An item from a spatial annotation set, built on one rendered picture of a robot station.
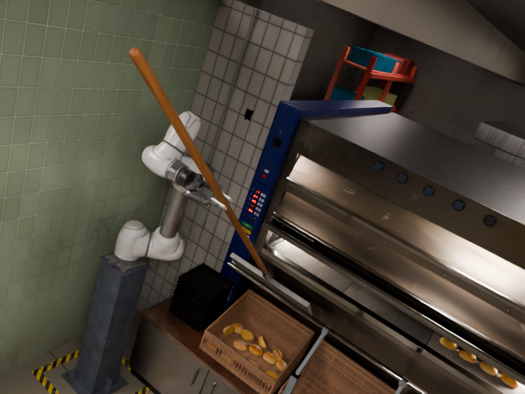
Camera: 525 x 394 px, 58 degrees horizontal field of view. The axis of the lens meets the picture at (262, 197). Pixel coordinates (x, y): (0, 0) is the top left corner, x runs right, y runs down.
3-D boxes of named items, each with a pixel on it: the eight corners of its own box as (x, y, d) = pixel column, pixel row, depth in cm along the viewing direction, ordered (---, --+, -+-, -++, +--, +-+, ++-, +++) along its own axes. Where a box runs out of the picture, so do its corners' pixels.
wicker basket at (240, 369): (237, 317, 346) (249, 287, 335) (302, 363, 324) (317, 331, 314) (197, 347, 304) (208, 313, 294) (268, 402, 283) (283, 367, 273)
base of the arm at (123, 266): (98, 259, 284) (100, 251, 282) (127, 249, 302) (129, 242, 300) (117, 275, 276) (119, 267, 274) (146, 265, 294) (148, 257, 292)
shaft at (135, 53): (133, 56, 110) (141, 47, 111) (124, 51, 111) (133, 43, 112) (266, 277, 260) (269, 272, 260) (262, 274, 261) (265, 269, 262)
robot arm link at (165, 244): (147, 242, 298) (181, 249, 304) (143, 262, 286) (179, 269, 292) (175, 147, 252) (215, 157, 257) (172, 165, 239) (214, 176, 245)
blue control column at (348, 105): (300, 280, 537) (377, 100, 456) (312, 287, 531) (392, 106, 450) (190, 357, 375) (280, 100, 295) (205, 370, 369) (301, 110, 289)
